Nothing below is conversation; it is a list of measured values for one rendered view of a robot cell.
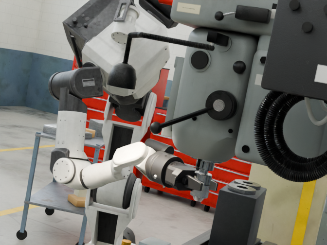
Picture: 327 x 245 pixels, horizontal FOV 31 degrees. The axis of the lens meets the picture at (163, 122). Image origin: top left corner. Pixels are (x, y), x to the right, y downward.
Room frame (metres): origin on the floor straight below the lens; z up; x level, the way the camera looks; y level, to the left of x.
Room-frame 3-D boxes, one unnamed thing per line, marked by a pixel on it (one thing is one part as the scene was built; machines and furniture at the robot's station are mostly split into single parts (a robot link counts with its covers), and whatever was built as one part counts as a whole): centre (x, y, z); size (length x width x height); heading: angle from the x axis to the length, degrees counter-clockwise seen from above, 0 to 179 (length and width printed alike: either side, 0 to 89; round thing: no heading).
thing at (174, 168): (1.55, -0.06, 1.24); 0.13 x 0.12 x 0.10; 132
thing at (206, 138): (1.48, -0.13, 1.47); 0.21 x 0.19 x 0.32; 156
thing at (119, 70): (1.48, 0.12, 1.48); 0.07 x 0.07 x 0.06
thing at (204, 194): (1.48, -0.13, 1.23); 0.05 x 0.05 x 0.05
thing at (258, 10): (1.33, -0.13, 1.66); 0.12 x 0.04 x 0.04; 66
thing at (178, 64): (1.52, -0.03, 1.44); 0.04 x 0.04 x 0.21; 66
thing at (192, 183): (1.46, -0.10, 1.24); 0.06 x 0.02 x 0.03; 42
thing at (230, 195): (1.87, -0.30, 1.09); 0.22 x 0.12 x 0.20; 163
